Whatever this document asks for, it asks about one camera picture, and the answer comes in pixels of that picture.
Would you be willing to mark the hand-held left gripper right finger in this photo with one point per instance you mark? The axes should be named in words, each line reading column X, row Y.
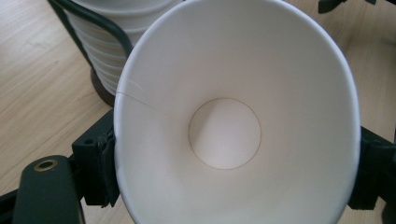
column 373, row 174

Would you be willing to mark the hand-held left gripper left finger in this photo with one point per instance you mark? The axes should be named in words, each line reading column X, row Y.
column 90, row 168

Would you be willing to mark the stack of white paper cups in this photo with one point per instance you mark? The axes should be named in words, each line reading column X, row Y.
column 96, row 53

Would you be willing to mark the single white paper cup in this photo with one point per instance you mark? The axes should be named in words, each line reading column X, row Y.
column 224, row 133

